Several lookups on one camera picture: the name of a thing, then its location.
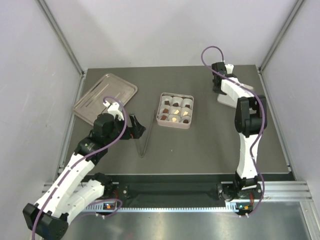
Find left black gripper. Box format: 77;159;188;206
105;114;146;145

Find metal tongs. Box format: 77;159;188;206
134;110;156;159

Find brown chocolate cube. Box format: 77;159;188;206
160;115;167;121

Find silver tin lid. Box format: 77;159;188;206
217;81;254;109

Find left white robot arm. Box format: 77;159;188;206
22;100;146;240

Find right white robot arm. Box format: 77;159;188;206
211;61;267;200

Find pink chocolate tin box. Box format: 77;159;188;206
155;92;195;130

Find silver metal tray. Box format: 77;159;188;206
72;72;139;125

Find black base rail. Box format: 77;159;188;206
83;174;266;208

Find white slotted cable duct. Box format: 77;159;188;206
79;201;253;213

